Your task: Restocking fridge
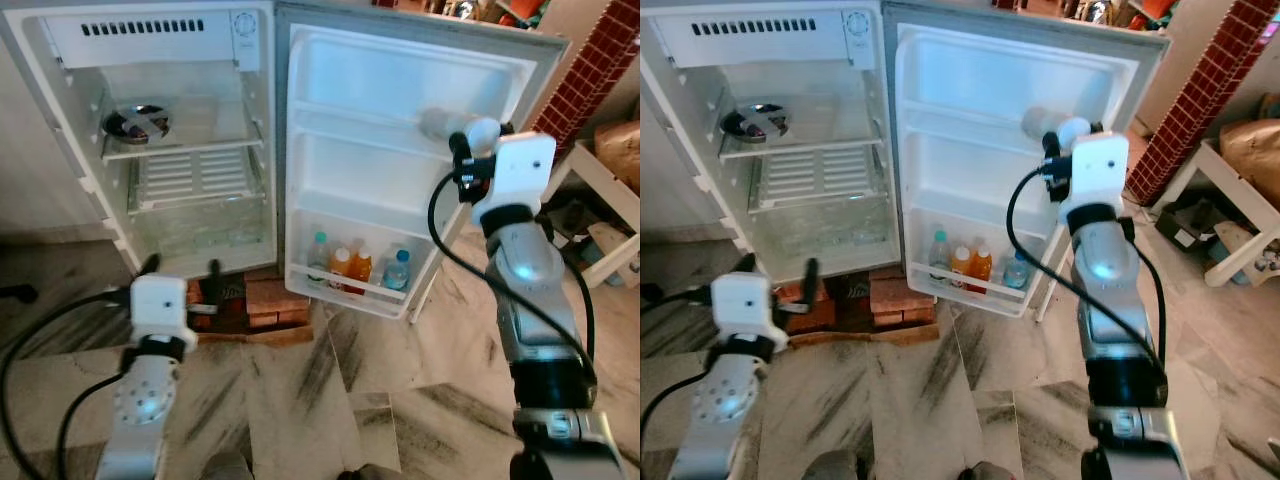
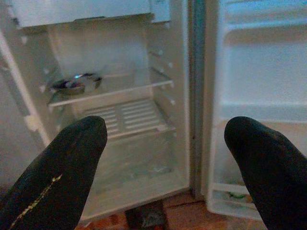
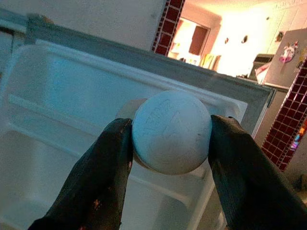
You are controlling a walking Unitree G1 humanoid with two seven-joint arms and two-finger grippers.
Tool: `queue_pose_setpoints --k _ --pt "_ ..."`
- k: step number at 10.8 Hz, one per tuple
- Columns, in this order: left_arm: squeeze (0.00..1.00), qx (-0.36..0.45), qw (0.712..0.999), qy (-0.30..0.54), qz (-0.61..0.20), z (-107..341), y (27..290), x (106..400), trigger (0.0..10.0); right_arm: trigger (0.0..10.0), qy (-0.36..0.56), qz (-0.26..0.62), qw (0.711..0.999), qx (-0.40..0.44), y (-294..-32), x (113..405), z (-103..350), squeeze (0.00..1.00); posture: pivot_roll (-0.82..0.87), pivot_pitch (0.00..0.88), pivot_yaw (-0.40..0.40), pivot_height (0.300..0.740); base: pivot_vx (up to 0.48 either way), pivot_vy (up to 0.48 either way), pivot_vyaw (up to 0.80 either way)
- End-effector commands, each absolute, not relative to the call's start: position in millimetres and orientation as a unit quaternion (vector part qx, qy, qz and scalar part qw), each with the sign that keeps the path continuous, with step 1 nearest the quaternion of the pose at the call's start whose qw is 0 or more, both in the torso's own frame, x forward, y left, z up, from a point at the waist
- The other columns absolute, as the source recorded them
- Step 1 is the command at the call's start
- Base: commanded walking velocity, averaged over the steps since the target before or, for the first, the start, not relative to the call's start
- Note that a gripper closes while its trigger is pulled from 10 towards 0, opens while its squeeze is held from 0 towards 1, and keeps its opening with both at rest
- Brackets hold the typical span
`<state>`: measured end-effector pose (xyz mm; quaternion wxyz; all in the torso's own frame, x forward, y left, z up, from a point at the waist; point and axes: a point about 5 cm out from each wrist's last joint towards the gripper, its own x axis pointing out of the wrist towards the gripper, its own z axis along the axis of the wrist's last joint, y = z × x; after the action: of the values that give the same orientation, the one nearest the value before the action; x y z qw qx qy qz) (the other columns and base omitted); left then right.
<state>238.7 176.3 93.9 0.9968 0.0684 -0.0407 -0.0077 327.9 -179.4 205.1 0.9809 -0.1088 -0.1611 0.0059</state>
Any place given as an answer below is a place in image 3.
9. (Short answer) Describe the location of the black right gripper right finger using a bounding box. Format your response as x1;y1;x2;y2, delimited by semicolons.
208;115;307;230

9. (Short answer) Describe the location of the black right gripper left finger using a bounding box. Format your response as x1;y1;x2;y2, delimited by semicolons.
28;117;133;230

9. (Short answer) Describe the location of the white plastic bottle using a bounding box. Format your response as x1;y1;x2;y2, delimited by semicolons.
115;90;213;175

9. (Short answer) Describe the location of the white fridge door shelf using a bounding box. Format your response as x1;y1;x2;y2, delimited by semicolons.
0;124;216;230

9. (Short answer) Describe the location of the white fridge door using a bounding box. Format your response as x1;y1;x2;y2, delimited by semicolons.
0;14;276;230

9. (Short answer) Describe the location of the grey fridge with magnets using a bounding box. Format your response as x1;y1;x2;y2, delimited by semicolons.
262;28;307;89

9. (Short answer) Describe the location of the pink unicorn magnet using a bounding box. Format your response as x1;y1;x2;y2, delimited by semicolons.
279;40;299;64

